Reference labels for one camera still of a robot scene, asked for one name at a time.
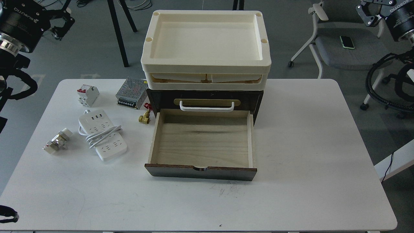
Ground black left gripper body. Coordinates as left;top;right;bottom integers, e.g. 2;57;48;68
1;0;51;53

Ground white table edge right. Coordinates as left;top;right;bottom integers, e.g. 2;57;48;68
374;139;414;182

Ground cream plastic tray lower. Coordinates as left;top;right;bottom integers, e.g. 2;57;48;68
145;72;268;91

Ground white metal connector part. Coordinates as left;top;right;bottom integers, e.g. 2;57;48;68
43;128;73;154

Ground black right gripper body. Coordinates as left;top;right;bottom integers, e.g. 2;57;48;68
383;0;414;42

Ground open wooden drawer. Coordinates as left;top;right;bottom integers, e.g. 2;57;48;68
145;109;257;181

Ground cream plastic tray upper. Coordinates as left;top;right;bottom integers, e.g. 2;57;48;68
141;9;272;74

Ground grey office chair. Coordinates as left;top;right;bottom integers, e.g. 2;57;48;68
288;0;413;113

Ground green smartphone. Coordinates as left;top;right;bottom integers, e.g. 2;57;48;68
340;35;355;49

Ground black corrugated cable conduit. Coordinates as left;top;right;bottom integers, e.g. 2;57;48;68
365;52;414;114

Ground cream plastic tray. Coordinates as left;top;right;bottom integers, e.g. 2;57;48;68
141;9;272;74
145;72;268;91

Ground metal mesh power supply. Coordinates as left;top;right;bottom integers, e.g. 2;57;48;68
115;78;148;109

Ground white red circuit breaker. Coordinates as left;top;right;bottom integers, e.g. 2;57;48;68
76;84;99;107

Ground brass valve red handle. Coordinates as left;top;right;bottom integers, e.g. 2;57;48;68
138;102;153;124

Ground black table legs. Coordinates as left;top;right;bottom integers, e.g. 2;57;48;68
107;0;138;68

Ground white drawer handle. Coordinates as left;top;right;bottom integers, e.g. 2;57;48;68
180;101;235;112

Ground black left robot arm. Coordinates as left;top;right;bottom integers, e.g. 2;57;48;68
0;0;74;108

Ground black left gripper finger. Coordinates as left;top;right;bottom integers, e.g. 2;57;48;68
49;8;75;41

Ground white power strip with cable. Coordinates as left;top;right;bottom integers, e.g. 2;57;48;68
78;109;127;161

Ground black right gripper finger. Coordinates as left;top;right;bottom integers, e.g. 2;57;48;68
356;0;385;27

